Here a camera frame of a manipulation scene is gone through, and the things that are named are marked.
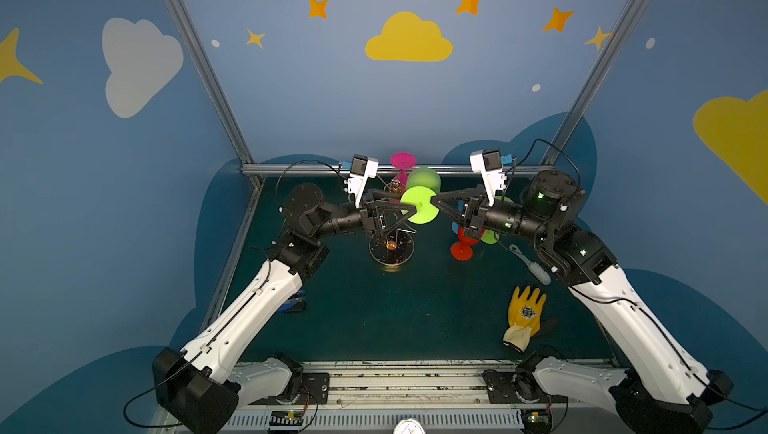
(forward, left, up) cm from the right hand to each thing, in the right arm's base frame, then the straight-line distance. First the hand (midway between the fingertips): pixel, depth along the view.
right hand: (437, 197), depth 54 cm
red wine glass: (+18, -16, -46) cm, 52 cm away
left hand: (0, +5, -2) cm, 5 cm away
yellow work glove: (-4, -31, -46) cm, 55 cm away
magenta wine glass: (+28, +6, -16) cm, 33 cm away
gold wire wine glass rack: (+16, +8, -46) cm, 50 cm away
